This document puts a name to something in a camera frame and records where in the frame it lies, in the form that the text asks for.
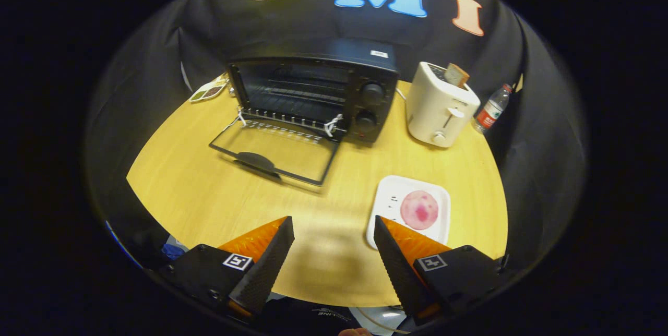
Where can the person's dark clothing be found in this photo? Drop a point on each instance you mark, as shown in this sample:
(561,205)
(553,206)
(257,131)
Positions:
(313,320)

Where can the white pop-up toaster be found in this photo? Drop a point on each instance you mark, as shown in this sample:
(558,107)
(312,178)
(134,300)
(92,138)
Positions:
(430,111)

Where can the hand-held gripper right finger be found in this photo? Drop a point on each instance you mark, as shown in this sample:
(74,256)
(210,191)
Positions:
(399,273)

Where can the white square plate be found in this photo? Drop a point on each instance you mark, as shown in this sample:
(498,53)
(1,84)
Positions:
(386,200)

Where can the clear water bottle red label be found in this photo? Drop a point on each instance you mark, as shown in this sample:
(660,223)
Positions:
(490,109)

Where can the round pink food patty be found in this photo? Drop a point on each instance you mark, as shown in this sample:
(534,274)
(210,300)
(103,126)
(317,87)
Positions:
(419,210)

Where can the white divided snack dish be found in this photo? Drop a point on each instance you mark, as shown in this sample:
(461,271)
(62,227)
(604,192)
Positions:
(209,91)

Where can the black toaster oven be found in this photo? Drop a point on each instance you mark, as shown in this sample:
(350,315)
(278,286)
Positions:
(370,70)

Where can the brown bread slice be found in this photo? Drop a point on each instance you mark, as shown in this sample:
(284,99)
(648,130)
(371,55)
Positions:
(456,75)

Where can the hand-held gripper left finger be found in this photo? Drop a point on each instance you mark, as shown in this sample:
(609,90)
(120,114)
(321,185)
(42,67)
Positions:
(266,273)

